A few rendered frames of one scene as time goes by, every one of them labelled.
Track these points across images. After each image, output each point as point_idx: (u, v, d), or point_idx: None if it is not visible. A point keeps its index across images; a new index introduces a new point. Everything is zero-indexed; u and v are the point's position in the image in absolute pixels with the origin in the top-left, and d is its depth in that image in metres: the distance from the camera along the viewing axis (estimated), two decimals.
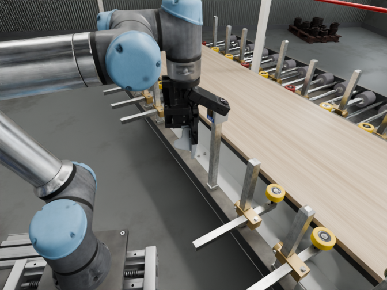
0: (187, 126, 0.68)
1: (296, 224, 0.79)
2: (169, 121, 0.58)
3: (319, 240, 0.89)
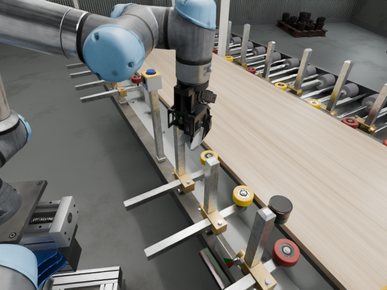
0: (187, 136, 0.64)
1: (207, 176, 0.84)
2: (192, 128, 0.56)
3: (237, 197, 0.93)
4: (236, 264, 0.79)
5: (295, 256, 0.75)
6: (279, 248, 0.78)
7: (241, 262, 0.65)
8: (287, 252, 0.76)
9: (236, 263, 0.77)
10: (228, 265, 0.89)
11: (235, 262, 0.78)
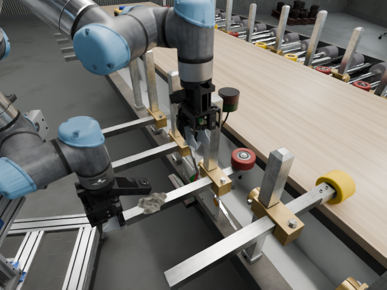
0: (191, 140, 0.63)
1: (170, 92, 0.87)
2: (213, 121, 0.57)
3: None
4: (196, 171, 0.82)
5: (251, 159, 0.79)
6: (236, 154, 0.81)
7: None
8: (243, 156, 0.80)
9: (195, 168, 0.81)
10: None
11: (194, 167, 0.81)
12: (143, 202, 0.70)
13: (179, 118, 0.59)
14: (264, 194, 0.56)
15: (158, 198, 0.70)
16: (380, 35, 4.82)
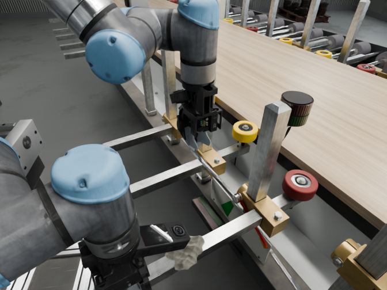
0: (191, 140, 0.63)
1: None
2: (215, 123, 0.57)
3: (238, 130, 0.77)
4: (234, 196, 0.63)
5: (312, 186, 0.59)
6: (291, 179, 0.61)
7: (192, 151, 0.67)
8: (302, 182, 0.60)
9: (228, 190, 0.64)
10: (261, 236, 0.60)
11: (228, 191, 0.64)
12: (174, 252, 0.50)
13: (180, 119, 0.59)
14: (374, 258, 0.36)
15: (194, 245, 0.50)
16: None
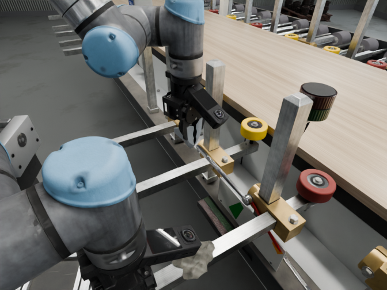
0: (193, 132, 0.66)
1: (207, 90, 0.63)
2: (169, 110, 0.62)
3: (247, 128, 0.72)
4: (245, 197, 0.59)
5: (330, 187, 0.55)
6: (307, 179, 0.57)
7: (199, 149, 0.63)
8: (318, 182, 0.55)
9: (239, 191, 0.59)
10: (274, 241, 0.56)
11: (238, 192, 0.60)
12: (182, 259, 0.45)
13: None
14: None
15: (204, 251, 0.46)
16: None
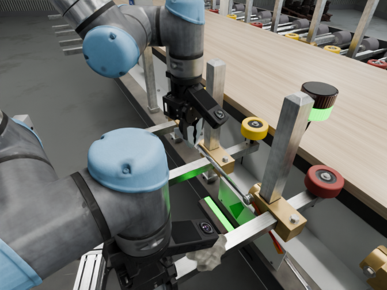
0: (193, 132, 0.66)
1: (208, 90, 0.63)
2: (169, 110, 0.62)
3: (247, 127, 0.72)
4: (245, 197, 0.58)
5: (338, 182, 0.55)
6: (315, 174, 0.58)
7: (200, 149, 0.63)
8: (326, 178, 0.56)
9: (239, 190, 0.59)
10: (274, 241, 0.55)
11: (238, 191, 0.60)
12: (196, 252, 0.46)
13: None
14: None
15: (217, 244, 0.47)
16: None
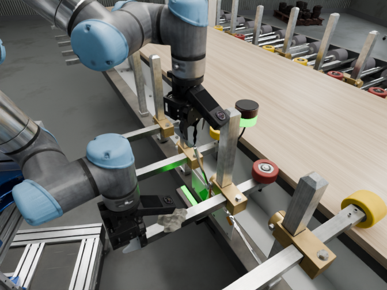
0: (193, 132, 0.66)
1: None
2: (170, 110, 0.62)
3: (213, 130, 0.91)
4: (208, 186, 0.77)
5: (274, 172, 0.74)
6: (258, 166, 0.77)
7: (194, 151, 0.66)
8: (265, 168, 0.75)
9: (207, 182, 0.76)
10: None
11: (205, 181, 0.76)
12: (163, 220, 0.65)
13: None
14: (290, 221, 0.50)
15: (179, 214, 0.66)
16: (384, 36, 4.77)
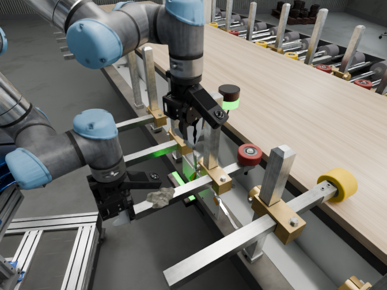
0: (193, 132, 0.66)
1: (169, 90, 0.86)
2: (169, 110, 0.62)
3: None
4: (196, 170, 0.82)
5: (257, 155, 0.79)
6: (243, 149, 0.81)
7: (193, 150, 0.67)
8: (250, 152, 0.80)
9: (196, 167, 0.80)
10: (192, 180, 0.92)
11: (194, 166, 0.80)
12: (152, 197, 0.70)
13: None
14: (265, 191, 0.55)
15: (167, 192, 0.70)
16: (381, 34, 4.81)
